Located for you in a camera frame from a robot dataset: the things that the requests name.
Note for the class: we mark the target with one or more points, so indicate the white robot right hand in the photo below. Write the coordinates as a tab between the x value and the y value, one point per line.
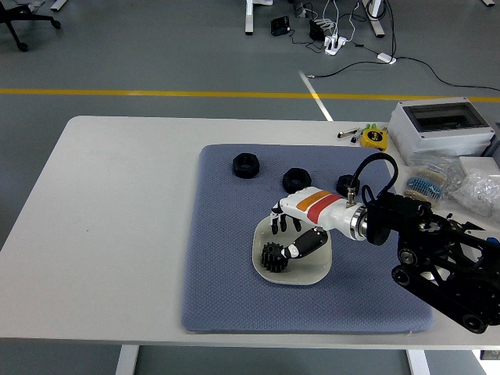
324	211

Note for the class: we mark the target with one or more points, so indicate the black charger box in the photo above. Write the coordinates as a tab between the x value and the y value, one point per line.
316	30

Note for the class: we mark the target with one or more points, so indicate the white square dish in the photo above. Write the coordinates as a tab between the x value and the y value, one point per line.
308	269

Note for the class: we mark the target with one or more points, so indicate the large black gear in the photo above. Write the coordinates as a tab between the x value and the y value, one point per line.
273	266

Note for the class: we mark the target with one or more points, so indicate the flat white box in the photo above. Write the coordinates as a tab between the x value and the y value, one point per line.
476	164

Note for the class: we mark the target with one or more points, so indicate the bag of clear parts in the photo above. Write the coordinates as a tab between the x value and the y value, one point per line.
480	191

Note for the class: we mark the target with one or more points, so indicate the small black tool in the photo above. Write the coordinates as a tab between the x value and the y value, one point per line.
356	136

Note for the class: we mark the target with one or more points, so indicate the white desk foot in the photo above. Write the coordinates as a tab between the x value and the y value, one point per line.
58	4

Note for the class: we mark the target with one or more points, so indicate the grey electrical enclosure box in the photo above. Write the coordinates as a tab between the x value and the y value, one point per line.
402	129

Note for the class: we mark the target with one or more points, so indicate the white table leg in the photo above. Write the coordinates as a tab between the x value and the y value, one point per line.
127	361
418	363

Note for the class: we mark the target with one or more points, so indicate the black power adapter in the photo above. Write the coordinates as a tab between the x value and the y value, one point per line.
280	26

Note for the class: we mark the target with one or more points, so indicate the black threaded hex nut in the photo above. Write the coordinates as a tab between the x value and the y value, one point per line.
236	168

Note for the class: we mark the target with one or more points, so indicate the white power strip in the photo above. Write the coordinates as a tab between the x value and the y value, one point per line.
335	45

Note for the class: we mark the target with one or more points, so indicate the white desk leg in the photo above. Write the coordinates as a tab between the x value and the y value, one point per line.
248	19
375	23

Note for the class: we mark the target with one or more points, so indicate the yellow tape measure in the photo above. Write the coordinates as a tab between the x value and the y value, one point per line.
373	138

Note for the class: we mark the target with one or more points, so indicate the large black hex nut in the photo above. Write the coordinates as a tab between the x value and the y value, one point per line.
288	183

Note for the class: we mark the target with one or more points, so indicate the black office chair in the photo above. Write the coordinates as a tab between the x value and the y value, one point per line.
13	29

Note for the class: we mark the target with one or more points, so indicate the black and white button box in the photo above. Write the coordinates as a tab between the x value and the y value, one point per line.
478	233

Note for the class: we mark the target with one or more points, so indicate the small black hex nut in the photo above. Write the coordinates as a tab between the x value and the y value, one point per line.
341	183

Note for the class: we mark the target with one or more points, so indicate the silver pen-shaped tool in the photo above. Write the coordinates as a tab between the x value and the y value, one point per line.
347	133

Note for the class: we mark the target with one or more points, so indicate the bag of blue resistors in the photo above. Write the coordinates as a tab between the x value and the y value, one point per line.
426	183

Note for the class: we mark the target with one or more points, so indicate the blue-grey quilted mat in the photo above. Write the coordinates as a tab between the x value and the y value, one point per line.
218	273

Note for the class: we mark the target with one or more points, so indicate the white floor adapter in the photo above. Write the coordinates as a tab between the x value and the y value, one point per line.
386	58

